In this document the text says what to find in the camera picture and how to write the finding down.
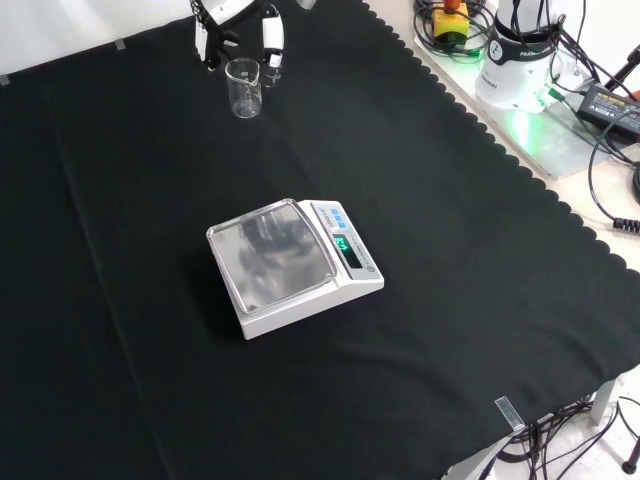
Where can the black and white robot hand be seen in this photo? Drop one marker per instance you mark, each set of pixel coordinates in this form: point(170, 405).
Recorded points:
point(272, 32)

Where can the clear glass beaker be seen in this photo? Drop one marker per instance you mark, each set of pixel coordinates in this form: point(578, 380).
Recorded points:
point(245, 95)

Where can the white electronic balance steel pan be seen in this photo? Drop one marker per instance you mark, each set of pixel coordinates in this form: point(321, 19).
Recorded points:
point(280, 255)

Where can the yellow stop button box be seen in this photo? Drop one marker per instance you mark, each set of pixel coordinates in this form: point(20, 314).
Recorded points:
point(450, 22)

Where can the black scalloped bench cloth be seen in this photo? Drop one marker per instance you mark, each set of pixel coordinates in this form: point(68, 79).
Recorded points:
point(150, 250)

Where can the black power adapter brick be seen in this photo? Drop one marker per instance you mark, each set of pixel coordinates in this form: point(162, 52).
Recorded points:
point(610, 106)

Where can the black tripod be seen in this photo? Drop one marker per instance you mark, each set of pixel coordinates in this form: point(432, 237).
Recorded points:
point(625, 67)

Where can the grey metal bench leg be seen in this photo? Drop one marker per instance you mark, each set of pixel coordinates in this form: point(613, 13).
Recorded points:
point(602, 402)

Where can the grey metal base plate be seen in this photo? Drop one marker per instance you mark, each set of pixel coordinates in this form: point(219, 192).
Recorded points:
point(560, 150)

